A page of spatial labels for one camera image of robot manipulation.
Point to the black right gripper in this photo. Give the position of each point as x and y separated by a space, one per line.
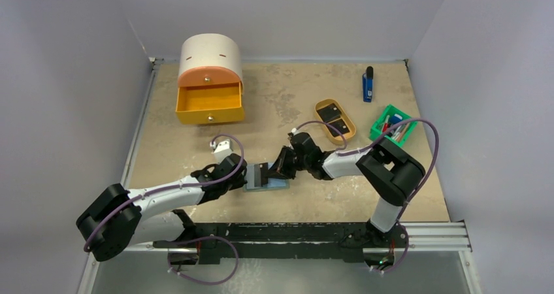
287 161

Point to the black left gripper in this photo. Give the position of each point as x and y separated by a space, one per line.
240 182

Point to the green card holder wallet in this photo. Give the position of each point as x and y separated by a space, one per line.
272 184

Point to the black credit card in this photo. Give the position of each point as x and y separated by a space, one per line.
260 178
340 127

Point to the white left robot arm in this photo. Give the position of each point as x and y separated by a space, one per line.
117 216

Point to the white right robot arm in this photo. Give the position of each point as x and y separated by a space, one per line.
392 172

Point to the black card stack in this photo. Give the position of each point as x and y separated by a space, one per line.
329 113

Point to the yellow open drawer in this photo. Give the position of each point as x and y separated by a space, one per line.
220 103

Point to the orange oval tray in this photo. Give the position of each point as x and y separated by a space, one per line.
344 116

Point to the white orange drawer cabinet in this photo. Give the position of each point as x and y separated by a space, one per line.
210 59

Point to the blue stapler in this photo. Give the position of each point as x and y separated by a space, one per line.
367 82

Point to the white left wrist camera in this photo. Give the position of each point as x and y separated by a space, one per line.
220 150

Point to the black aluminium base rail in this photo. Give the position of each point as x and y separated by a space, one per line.
351 242

